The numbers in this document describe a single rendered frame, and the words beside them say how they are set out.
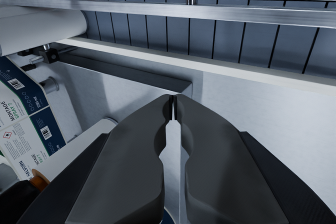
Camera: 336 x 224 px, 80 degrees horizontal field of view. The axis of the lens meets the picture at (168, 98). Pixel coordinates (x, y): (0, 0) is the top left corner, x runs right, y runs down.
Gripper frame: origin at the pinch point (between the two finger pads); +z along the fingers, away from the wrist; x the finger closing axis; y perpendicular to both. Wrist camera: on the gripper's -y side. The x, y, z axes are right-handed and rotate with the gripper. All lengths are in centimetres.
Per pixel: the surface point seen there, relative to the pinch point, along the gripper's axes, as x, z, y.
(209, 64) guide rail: 4.9, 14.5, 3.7
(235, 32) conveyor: 8.3, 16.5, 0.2
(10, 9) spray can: -26.6, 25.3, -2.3
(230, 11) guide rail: 5.3, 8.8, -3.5
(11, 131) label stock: -40, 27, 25
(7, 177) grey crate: -152, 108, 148
